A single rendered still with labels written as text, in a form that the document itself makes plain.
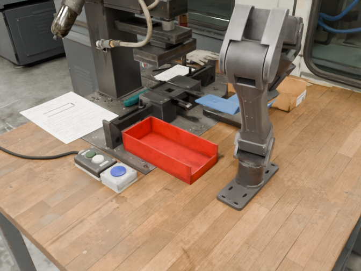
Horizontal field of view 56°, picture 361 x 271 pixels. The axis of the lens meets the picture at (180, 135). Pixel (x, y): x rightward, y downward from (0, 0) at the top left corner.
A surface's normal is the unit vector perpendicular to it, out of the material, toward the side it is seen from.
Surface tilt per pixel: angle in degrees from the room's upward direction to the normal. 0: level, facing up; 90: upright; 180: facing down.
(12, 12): 90
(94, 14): 90
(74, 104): 1
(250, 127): 115
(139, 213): 0
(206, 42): 90
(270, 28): 47
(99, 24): 90
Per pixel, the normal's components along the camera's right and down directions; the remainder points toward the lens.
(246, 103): -0.43, 0.80
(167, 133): -0.64, 0.44
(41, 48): 0.73, 0.36
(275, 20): -0.37, -0.20
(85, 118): -0.03, -0.84
